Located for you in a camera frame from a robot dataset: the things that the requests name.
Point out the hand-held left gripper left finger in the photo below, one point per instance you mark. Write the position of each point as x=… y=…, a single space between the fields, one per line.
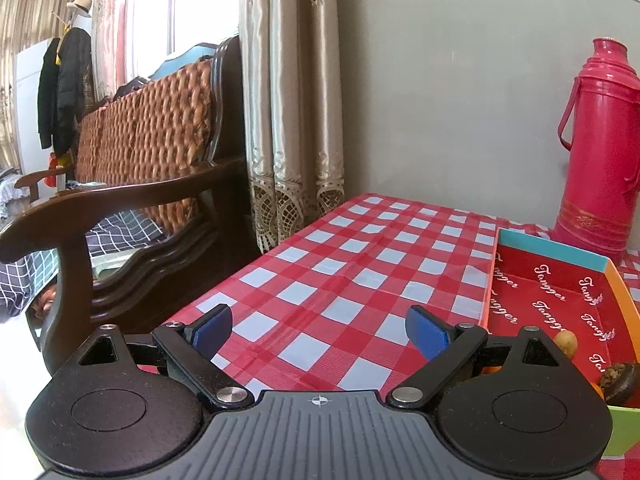
x=212 y=330

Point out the blue sofa headrest cushion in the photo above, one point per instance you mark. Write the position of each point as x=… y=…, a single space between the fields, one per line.
x=185 y=55

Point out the beige longan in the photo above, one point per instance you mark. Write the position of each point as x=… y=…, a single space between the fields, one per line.
x=566 y=343

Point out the red thermos flask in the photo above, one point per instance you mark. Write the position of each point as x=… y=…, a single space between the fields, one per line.
x=600 y=160

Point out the golden striped curtain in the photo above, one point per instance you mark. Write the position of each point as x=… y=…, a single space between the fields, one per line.
x=30 y=0

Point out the straw hat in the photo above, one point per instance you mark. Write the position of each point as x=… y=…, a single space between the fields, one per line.
x=80 y=5

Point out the red checked tablecloth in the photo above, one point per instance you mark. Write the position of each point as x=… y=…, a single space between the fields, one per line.
x=350 y=280

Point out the black jacket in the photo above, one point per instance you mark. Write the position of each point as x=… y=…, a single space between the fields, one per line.
x=47 y=90
x=74 y=90

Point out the colourful cardboard box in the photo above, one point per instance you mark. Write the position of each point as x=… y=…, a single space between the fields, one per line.
x=550 y=280

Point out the dark cracked wrinkled fruit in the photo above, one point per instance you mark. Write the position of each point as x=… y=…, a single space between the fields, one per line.
x=622 y=387

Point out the dark wooden sofa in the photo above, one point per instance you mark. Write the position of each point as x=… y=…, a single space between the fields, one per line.
x=125 y=195

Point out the dark blue plaid blanket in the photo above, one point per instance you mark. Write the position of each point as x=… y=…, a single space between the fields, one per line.
x=120 y=227

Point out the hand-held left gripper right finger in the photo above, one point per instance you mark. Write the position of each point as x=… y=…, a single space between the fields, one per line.
x=425 y=332

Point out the reddish patterned sheer curtain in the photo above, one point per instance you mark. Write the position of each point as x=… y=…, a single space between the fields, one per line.
x=112 y=30

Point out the beige lace-trimmed curtain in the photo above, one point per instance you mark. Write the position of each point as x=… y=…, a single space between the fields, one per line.
x=290 y=110

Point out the woven orange sofa cushion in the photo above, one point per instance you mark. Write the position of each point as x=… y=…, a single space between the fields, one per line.
x=150 y=130

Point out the white cabinet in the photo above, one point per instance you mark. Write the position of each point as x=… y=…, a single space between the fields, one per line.
x=25 y=110

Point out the window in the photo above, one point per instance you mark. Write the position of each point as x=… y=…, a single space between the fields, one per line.
x=200 y=5

